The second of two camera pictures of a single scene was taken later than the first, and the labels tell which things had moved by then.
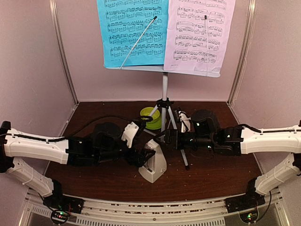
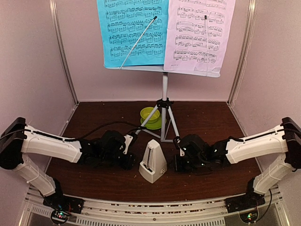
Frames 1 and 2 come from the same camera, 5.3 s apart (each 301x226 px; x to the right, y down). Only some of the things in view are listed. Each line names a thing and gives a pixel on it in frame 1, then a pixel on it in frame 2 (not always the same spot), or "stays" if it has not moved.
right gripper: [170, 133] -> [177, 165]
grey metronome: [155, 166] stays
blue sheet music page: [123, 22] stays
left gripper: [141, 159] -> [128, 164]
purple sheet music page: [185, 49] stays
